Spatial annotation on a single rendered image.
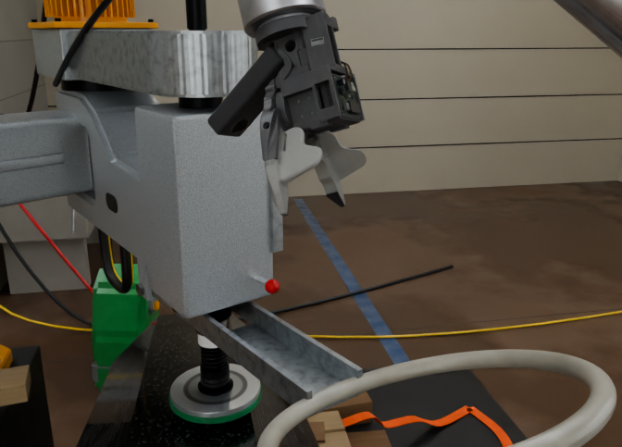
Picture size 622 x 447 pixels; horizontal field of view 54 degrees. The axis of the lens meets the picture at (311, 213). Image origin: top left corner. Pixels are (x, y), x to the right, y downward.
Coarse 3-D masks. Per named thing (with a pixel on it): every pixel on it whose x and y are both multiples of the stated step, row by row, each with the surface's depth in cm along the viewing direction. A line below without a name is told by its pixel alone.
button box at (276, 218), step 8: (272, 200) 129; (272, 208) 129; (272, 216) 130; (280, 216) 131; (272, 224) 130; (280, 224) 131; (272, 232) 131; (280, 232) 132; (272, 240) 131; (280, 240) 132; (272, 248) 132; (280, 248) 133
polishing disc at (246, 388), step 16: (192, 368) 152; (240, 368) 152; (176, 384) 146; (192, 384) 146; (240, 384) 146; (256, 384) 146; (176, 400) 139; (192, 400) 139; (208, 400) 139; (224, 400) 139; (240, 400) 139; (208, 416) 135
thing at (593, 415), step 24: (432, 360) 107; (456, 360) 105; (480, 360) 103; (504, 360) 100; (528, 360) 96; (552, 360) 92; (576, 360) 87; (336, 384) 105; (360, 384) 106; (384, 384) 107; (600, 384) 75; (288, 408) 97; (312, 408) 99; (600, 408) 69; (264, 432) 87; (552, 432) 64; (576, 432) 65
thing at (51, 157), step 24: (0, 120) 155; (24, 120) 157; (48, 120) 160; (72, 120) 165; (0, 144) 153; (24, 144) 157; (48, 144) 161; (72, 144) 166; (0, 168) 153; (24, 168) 158; (48, 168) 162; (72, 168) 167; (0, 192) 155; (24, 192) 159; (48, 192) 164; (72, 192) 169
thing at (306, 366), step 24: (240, 312) 139; (264, 312) 130; (216, 336) 125; (240, 336) 128; (264, 336) 128; (288, 336) 123; (240, 360) 118; (264, 360) 110; (288, 360) 118; (312, 360) 117; (336, 360) 110; (288, 384) 104; (312, 384) 110
